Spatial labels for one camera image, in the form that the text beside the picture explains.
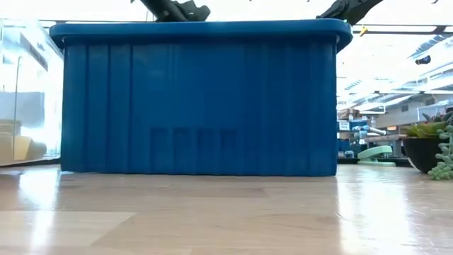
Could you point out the black ceiling device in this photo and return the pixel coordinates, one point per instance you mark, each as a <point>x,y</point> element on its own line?
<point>423,60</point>

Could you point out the small yellow hanging hook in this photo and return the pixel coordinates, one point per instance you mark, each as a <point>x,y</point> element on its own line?
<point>363,30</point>

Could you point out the artificial succulent in black pot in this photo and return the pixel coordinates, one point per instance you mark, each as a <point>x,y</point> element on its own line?
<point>424,141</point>

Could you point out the clear plastic block box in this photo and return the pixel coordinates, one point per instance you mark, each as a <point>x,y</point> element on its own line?
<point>32,88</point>

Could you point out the large blue plastic bin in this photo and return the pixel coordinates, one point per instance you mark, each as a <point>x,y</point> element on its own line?
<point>198,106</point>

